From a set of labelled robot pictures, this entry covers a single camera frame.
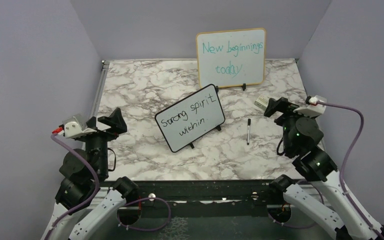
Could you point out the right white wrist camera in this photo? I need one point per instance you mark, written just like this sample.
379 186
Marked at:
313 108

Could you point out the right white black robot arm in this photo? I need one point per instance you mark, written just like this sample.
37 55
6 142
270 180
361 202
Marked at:
344 218

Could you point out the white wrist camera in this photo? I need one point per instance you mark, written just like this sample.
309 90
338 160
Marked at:
313 108
74 127

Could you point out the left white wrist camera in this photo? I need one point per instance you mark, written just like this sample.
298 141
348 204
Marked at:
74 127

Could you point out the yellow framed whiteboard with writing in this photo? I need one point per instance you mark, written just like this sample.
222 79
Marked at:
231 58

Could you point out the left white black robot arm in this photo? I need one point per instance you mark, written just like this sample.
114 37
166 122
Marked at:
84 168

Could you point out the black aluminium base frame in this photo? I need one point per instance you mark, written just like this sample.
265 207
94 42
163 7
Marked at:
205 195

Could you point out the black framed whiteboard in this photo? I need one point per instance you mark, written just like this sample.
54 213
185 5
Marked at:
190 118

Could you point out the white green eraser box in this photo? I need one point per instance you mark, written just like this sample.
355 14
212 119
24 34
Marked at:
262 102

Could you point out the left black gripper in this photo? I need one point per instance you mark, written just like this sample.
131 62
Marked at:
117 122

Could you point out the black white marker pen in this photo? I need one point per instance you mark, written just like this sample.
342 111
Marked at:
248 137

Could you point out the black yellow-board stand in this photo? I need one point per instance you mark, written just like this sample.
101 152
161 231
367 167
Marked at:
243 87

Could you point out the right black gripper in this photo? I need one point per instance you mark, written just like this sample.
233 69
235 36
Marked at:
282 104

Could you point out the silver black whiteboard stand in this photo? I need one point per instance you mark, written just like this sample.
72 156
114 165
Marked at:
205 136

